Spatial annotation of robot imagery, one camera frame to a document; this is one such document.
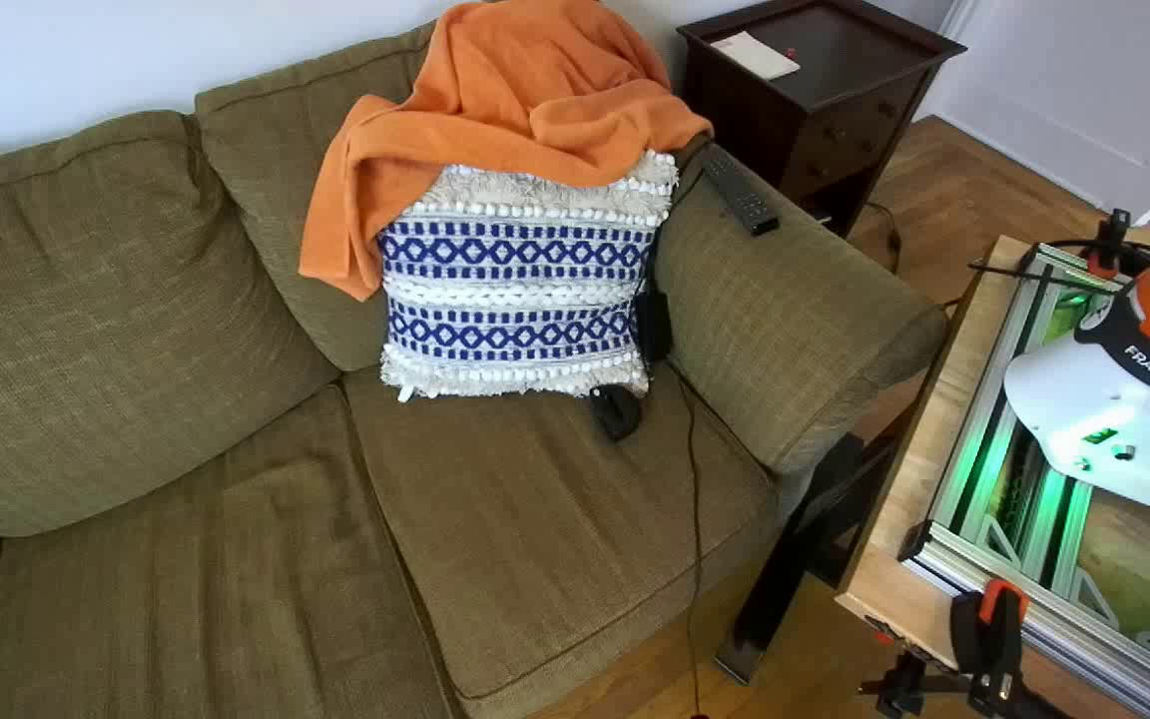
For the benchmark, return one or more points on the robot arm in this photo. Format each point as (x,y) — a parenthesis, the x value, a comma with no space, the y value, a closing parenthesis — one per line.
(1104,399)

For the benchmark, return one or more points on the blue white woven pillow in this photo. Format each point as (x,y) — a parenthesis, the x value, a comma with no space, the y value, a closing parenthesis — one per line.
(515,300)

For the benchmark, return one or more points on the orange towel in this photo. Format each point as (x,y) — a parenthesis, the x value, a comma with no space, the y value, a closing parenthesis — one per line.
(535,90)

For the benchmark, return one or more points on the black computer mouse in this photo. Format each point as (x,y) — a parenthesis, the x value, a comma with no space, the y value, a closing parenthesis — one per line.
(617,411)

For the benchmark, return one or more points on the black power adapter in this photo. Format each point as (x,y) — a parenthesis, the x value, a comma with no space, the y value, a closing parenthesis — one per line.
(652,325)

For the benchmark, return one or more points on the black remote control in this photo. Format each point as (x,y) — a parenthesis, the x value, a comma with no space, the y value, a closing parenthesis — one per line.
(740,192)

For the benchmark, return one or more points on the white paper sheet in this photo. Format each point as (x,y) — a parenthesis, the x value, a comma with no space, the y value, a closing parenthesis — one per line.
(755,54)

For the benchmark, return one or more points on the dark wooden side table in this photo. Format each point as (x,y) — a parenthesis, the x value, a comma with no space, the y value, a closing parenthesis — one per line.
(835,110)

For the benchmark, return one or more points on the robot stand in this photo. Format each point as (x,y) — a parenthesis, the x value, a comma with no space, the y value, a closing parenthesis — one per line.
(919,499)

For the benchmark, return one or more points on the olive green sofa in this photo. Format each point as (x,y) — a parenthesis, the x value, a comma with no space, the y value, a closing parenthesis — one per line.
(136,350)

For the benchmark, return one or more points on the orange black clamp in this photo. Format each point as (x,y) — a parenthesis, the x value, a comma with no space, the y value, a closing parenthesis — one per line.
(994,629)
(1116,238)

